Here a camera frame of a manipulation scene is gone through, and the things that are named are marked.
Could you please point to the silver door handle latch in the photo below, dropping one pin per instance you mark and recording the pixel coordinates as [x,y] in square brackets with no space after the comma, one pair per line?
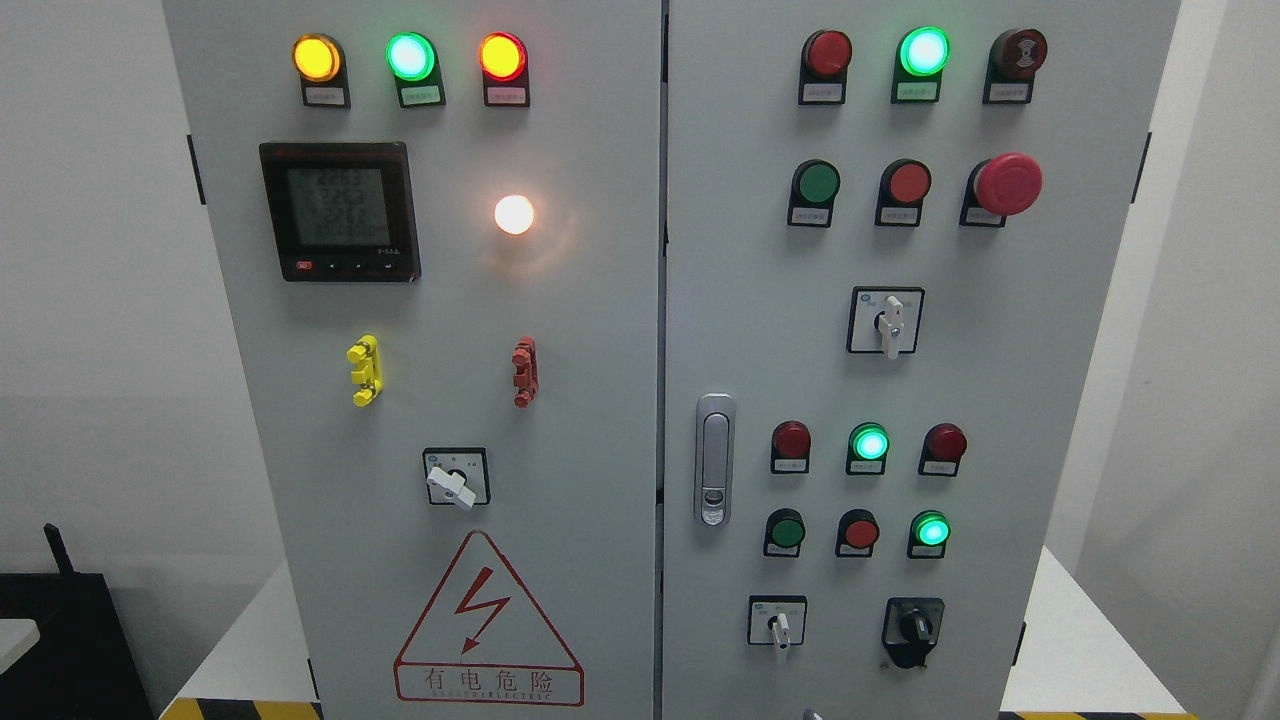
[714,425]

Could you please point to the grey left cabinet door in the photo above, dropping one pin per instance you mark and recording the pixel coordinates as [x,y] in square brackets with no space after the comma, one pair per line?
[574,474]

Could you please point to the grey cabinet door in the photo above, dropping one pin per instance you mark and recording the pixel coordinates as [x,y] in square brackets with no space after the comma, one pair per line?
[759,309]
[574,474]

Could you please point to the grey right cabinet door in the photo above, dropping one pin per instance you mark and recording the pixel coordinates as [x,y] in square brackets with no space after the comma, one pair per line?
[759,309]

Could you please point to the red terminal connector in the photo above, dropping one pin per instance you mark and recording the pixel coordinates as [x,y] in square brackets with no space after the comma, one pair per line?
[525,378]

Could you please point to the dark red indicator middle left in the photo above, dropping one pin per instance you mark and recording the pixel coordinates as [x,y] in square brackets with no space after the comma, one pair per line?
[791,443]

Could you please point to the white lit indicator light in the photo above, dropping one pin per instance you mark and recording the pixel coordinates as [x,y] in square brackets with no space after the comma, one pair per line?
[514,214]

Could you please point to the green lit indicator middle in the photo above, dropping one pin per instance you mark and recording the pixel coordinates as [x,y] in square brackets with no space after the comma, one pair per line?
[867,449]

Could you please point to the green push button upper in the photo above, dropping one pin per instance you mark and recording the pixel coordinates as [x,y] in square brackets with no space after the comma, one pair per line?
[814,187]

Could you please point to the yellow terminal connector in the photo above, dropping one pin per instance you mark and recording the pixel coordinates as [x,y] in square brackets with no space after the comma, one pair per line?
[364,356]

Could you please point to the red push button lower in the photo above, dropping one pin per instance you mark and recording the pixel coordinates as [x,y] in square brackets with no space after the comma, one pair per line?
[857,534]

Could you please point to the red push button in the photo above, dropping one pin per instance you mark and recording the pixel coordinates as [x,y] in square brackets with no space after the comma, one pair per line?
[857,534]
[902,189]

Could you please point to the dark red indicator middle right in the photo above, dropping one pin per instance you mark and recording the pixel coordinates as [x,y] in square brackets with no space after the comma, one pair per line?
[944,446]

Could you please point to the red push button upper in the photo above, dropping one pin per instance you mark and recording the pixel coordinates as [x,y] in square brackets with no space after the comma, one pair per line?
[902,189]

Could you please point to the red electric hazard warning sticker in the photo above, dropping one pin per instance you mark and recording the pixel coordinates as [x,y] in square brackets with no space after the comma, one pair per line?
[482,638]

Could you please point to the red lit indicator light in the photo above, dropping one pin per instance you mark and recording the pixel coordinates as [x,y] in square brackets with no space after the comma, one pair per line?
[504,61]

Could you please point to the black digital power meter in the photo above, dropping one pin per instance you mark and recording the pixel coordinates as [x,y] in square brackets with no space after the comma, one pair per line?
[342,212]

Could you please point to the green lit push button lower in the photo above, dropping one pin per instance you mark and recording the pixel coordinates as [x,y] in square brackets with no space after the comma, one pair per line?
[928,535]

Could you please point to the dark red indicator light top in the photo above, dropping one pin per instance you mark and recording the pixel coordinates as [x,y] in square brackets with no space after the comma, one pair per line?
[824,64]

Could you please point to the green indicator light top left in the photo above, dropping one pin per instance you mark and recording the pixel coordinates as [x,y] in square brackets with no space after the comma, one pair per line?
[416,70]

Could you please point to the red emergency stop button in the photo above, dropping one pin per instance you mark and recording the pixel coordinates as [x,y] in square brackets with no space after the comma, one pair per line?
[1000,187]

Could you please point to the large green indicator light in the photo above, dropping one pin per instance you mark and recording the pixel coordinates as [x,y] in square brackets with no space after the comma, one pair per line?
[920,59]

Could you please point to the yellow indicator light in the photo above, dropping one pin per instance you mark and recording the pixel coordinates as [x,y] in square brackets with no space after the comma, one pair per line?
[322,66]

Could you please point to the dark red buzzer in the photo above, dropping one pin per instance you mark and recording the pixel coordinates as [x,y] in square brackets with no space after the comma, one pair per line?
[1014,59]

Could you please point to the yellow black hazard tape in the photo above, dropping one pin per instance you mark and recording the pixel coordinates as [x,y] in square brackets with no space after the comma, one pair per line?
[213,708]

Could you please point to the black box with antenna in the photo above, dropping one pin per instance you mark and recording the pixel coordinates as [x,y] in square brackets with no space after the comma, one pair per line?
[81,667]

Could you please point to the white rotary switch left door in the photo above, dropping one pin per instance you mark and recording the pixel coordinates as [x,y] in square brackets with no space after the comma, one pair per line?
[457,476]

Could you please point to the white rotary switch upper right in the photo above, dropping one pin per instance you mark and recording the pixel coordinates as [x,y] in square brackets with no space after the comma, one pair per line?
[884,320]

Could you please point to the white rotary switch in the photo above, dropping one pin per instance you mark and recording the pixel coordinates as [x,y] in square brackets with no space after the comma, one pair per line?
[777,621]
[884,320]

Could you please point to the white rotary switch lower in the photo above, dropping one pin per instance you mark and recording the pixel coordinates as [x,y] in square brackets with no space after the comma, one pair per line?
[777,621]

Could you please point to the black rotary selector switch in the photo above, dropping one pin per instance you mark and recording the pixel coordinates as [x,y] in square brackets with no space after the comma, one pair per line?
[911,629]

